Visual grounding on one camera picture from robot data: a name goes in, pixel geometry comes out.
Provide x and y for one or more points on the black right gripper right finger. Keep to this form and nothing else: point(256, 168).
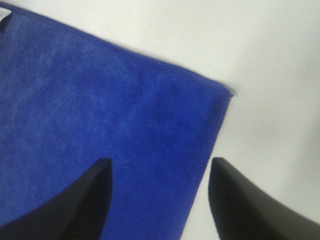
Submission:
point(242, 211)

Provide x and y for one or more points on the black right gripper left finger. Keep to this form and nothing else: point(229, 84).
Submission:
point(77, 213)

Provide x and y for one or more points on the blue microfiber towel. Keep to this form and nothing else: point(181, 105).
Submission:
point(68, 99)

